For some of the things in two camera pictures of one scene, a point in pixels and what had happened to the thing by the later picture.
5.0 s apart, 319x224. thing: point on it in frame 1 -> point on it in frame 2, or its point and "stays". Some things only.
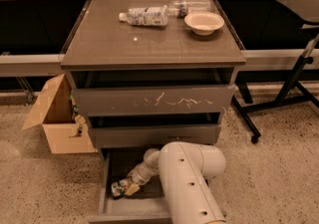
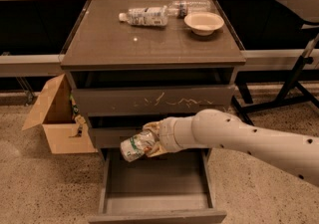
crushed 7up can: [119, 188] -> [134, 147]
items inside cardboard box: [79, 119] stays
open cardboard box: [65, 134] stays
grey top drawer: [150, 92] stays
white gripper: [137, 177] -> [166, 134]
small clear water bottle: [182, 7] stays
